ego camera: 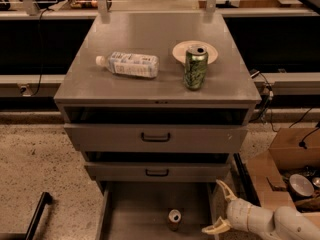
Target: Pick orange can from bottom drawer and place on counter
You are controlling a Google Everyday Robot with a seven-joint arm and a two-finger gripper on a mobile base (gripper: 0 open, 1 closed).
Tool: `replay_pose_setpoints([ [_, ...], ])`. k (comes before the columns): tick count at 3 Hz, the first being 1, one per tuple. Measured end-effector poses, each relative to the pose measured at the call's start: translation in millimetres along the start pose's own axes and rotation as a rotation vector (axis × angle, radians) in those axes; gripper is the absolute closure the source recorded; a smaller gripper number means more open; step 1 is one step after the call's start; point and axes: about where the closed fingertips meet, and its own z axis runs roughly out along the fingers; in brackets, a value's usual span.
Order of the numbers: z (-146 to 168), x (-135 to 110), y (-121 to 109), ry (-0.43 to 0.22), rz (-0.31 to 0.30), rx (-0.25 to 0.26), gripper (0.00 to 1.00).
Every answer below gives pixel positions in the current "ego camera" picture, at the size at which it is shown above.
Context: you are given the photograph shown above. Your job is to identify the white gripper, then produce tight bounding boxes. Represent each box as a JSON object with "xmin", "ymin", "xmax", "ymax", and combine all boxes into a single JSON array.
[{"xmin": 202, "ymin": 180, "xmax": 278, "ymax": 240}]

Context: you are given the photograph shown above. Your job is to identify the orange soda can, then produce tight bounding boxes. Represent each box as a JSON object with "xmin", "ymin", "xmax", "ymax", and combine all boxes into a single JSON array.
[{"xmin": 167, "ymin": 209, "xmax": 182, "ymax": 231}]

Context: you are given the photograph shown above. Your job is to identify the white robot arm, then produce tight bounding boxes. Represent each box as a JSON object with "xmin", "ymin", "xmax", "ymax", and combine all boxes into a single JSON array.
[{"xmin": 202, "ymin": 180, "xmax": 320, "ymax": 240}]

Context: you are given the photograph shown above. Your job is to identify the grey open bottom drawer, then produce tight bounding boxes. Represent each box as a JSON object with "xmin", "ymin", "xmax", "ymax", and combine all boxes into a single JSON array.
[{"xmin": 95, "ymin": 182, "xmax": 215, "ymax": 240}]

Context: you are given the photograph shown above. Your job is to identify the grey metal drawer cabinet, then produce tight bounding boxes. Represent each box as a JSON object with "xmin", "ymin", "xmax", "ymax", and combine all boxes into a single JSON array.
[{"xmin": 53, "ymin": 11, "xmax": 262, "ymax": 240}]

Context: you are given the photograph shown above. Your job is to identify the grey top drawer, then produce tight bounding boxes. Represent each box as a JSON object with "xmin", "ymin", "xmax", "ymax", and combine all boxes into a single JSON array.
[{"xmin": 64, "ymin": 123, "xmax": 247, "ymax": 153}]

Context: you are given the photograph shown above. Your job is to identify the grey middle drawer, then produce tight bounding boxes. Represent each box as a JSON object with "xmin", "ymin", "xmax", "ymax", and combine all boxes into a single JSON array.
[{"xmin": 85, "ymin": 162, "xmax": 229, "ymax": 182}]

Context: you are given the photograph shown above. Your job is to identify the green soda can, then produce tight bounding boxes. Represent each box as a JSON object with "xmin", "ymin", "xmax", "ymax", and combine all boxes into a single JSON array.
[{"xmin": 184, "ymin": 43, "xmax": 208, "ymax": 90}]

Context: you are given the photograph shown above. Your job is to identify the black bar beside cabinet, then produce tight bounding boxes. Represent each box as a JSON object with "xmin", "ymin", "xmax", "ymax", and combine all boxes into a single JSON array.
[{"xmin": 234, "ymin": 153, "xmax": 260, "ymax": 206}]

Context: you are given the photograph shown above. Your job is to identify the white bowl in box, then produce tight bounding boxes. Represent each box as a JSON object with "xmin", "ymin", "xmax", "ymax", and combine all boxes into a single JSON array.
[{"xmin": 289, "ymin": 174, "xmax": 314, "ymax": 197}]

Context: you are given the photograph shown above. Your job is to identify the brown cardboard box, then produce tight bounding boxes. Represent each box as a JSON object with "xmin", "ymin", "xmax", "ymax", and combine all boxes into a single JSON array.
[{"xmin": 246, "ymin": 128, "xmax": 320, "ymax": 210}]

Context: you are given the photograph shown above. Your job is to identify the small white plate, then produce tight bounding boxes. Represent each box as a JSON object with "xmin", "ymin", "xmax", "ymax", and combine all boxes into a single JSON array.
[{"xmin": 172, "ymin": 41, "xmax": 218, "ymax": 64}]

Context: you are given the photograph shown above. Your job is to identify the black metal floor bar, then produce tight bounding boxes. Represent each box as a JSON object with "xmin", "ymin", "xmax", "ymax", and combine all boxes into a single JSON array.
[{"xmin": 0, "ymin": 191, "xmax": 54, "ymax": 240}]

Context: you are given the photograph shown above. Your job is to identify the clear plastic water bottle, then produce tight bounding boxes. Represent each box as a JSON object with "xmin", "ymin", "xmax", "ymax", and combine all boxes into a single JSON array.
[{"xmin": 96, "ymin": 52, "xmax": 159, "ymax": 79}]

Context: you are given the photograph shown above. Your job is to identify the black cables on right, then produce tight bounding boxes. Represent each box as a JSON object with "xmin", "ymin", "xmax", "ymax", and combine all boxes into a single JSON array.
[{"xmin": 249, "ymin": 68, "xmax": 280, "ymax": 133}]

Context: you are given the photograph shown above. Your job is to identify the black cable on left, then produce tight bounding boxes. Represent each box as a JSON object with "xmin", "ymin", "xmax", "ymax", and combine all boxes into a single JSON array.
[{"xmin": 30, "ymin": 7, "xmax": 55, "ymax": 98}]

